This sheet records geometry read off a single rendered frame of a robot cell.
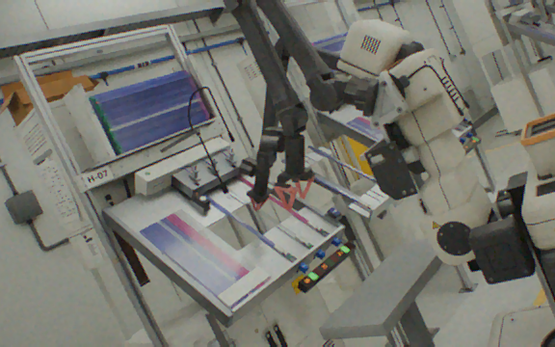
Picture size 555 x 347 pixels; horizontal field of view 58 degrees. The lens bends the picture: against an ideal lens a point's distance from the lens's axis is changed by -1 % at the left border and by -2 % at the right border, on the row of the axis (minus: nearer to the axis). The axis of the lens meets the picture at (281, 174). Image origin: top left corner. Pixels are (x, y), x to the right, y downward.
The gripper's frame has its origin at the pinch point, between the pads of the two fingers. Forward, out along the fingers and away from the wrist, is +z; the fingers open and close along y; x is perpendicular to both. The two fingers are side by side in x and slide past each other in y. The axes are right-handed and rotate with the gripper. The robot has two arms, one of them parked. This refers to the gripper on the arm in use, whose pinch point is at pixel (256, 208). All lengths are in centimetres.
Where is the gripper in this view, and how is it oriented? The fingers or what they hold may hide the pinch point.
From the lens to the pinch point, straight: 215.5
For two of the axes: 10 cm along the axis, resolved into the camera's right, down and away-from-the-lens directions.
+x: 7.6, 4.7, -4.6
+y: -6.3, 3.6, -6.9
